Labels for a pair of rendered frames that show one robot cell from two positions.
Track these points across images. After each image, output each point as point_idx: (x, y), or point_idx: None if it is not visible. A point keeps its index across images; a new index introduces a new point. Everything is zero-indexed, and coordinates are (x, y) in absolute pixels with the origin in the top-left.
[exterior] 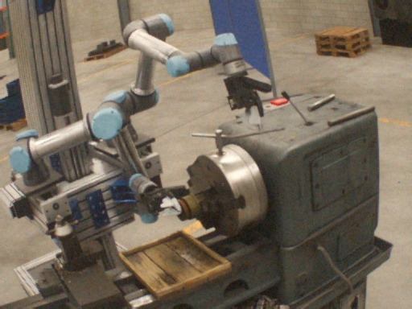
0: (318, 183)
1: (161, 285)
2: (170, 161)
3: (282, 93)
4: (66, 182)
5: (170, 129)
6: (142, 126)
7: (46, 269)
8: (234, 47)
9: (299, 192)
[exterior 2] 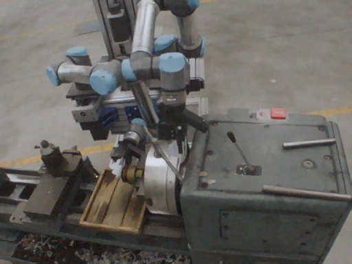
0: (227, 225)
1: (93, 215)
2: (311, 56)
3: (227, 134)
4: (119, 88)
5: (334, 28)
6: (318, 17)
7: None
8: (171, 75)
9: (199, 225)
